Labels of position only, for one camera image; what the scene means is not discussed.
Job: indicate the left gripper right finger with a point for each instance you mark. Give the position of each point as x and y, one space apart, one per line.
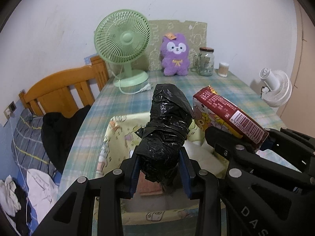
201 185

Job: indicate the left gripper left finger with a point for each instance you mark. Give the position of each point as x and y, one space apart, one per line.
74 211

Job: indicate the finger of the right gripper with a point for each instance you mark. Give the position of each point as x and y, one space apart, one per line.
284 139
238 152

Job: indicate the white towel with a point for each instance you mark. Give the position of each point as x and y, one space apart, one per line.
205 158

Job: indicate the red snack box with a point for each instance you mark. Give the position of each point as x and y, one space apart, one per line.
211 109

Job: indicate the pink tissue pack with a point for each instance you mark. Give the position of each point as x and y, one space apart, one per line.
147 188

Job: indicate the black plastic bag roll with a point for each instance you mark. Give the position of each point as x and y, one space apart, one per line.
162 137

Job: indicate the beige door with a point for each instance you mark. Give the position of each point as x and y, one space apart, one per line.
298 112

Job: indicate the white clothes on bed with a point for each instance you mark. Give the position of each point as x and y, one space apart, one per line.
41 194

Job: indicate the yellow cartoon fabric storage box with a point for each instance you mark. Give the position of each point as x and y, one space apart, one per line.
119 143

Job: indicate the white standing fan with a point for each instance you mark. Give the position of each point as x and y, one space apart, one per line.
277 87

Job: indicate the plaid bedding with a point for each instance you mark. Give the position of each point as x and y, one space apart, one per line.
29 153

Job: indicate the cotton swab container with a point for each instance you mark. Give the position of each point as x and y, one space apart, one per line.
223 69

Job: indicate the black garment on chair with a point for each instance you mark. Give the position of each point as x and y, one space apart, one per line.
58 134

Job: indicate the glass mug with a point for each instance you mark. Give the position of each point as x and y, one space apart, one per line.
196 62

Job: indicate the glass jar with lid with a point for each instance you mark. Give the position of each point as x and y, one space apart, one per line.
205 61

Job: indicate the purple plush bear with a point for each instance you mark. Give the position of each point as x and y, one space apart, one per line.
174 54

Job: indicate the plaid tablecloth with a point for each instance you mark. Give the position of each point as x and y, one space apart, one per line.
111 104

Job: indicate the wooden chair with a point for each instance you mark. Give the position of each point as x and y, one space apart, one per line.
52 93

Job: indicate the green desk fan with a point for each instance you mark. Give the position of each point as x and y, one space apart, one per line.
120 39

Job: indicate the wall socket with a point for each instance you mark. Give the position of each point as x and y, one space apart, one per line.
10 110

